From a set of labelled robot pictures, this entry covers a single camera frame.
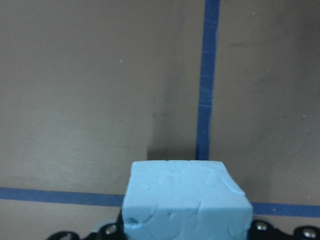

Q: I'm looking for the light blue foam block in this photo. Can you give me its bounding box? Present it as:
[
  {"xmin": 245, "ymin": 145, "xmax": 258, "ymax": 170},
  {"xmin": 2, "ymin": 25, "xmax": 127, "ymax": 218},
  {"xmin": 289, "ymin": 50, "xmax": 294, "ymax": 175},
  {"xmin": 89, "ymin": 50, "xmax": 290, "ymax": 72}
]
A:
[{"xmin": 121, "ymin": 160, "xmax": 253, "ymax": 240}]

